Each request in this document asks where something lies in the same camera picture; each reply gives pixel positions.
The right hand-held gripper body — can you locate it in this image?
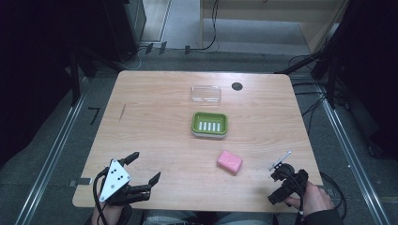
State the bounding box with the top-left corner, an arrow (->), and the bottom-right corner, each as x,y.
268,151 -> 310,201

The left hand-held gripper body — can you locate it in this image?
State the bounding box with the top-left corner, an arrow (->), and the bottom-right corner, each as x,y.
98,158 -> 152,206

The pink soap bar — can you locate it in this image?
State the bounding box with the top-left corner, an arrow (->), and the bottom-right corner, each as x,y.
216,150 -> 244,176

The green soap dish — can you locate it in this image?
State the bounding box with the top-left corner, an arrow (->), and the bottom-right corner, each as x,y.
191,112 -> 229,140

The clear plastic lid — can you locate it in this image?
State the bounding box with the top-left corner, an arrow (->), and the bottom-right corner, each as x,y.
190,84 -> 222,106

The person's right hand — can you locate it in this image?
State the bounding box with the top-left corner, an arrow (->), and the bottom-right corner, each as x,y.
284,180 -> 335,218

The person's left hand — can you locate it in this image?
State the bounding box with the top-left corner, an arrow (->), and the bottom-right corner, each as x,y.
90,195 -> 127,225

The black stand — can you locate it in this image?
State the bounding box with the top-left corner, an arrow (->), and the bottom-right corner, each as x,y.
274,18 -> 351,111
64,40 -> 125,107

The black cabinet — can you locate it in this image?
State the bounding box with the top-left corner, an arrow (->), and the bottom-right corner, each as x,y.
101,0 -> 147,62

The light wooden shelf unit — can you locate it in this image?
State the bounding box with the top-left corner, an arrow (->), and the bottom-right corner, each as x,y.
199,0 -> 350,54

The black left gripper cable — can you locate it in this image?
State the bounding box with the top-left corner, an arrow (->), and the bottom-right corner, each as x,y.
92,167 -> 111,225

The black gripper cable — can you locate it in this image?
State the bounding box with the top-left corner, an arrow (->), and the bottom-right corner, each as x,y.
92,167 -> 111,225
319,171 -> 347,220

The metal table edge bracket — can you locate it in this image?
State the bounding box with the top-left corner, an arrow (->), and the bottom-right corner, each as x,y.
69,177 -> 94,188

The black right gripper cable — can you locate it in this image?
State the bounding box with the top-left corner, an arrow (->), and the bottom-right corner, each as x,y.
319,171 -> 347,220

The metal floor rail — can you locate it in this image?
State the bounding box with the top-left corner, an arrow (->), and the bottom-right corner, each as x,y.
318,90 -> 392,225
14,78 -> 90,225

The white floor cable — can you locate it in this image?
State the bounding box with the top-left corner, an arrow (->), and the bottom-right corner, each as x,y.
120,46 -> 148,71

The black hanging cable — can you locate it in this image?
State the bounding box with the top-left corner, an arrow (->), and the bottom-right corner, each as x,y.
190,0 -> 220,52

